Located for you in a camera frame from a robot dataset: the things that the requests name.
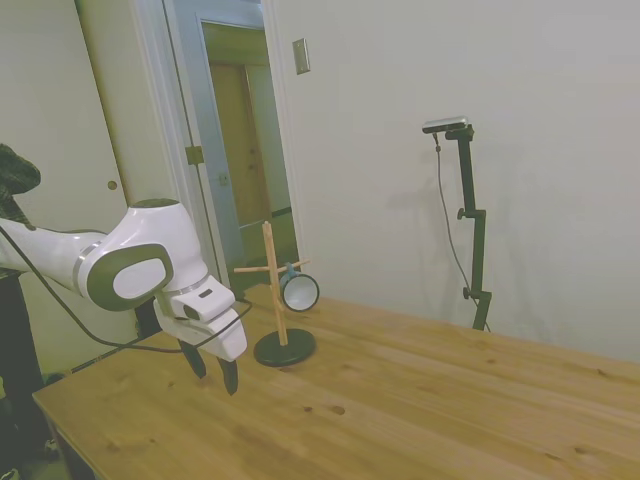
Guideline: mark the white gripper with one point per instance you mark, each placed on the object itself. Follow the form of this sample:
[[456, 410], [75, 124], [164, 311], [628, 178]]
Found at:
[[225, 340]]

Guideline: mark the teal enamel mug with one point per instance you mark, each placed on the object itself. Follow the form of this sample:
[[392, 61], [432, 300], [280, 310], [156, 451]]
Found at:
[[301, 295]]

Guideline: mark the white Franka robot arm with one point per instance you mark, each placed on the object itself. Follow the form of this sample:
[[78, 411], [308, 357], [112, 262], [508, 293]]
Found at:
[[150, 225]]

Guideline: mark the wooden mug tree black base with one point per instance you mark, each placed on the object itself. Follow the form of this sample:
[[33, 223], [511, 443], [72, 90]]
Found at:
[[278, 300]]

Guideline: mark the brass door latch plate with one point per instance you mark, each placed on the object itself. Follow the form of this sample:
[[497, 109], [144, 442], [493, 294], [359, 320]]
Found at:
[[224, 178]]

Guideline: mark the black cabinet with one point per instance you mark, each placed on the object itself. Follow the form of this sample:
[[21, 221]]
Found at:
[[17, 350]]

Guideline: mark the round door knob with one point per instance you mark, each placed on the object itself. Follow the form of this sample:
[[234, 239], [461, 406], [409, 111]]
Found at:
[[113, 185]]

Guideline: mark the brass door hinge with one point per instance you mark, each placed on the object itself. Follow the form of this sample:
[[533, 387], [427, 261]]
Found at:
[[194, 155]]

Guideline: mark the brown wooden door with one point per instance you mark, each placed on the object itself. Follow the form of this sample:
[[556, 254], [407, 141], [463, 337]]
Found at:
[[240, 150]]

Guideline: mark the grey open door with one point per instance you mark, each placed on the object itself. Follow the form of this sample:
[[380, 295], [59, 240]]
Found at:
[[200, 125]]

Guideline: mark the person in plaid clothing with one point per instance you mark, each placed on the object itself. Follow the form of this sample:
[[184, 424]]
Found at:
[[15, 175]]

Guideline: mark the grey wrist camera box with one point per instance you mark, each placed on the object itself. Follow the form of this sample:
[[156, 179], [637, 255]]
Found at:
[[210, 298]]

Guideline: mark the black articulated camera stand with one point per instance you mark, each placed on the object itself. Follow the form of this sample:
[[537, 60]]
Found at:
[[477, 240]]

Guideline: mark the metal light switch plate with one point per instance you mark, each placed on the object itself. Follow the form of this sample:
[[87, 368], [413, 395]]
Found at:
[[301, 56]]

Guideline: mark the grey camera on stand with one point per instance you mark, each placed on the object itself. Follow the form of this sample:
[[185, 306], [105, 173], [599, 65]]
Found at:
[[446, 124]]

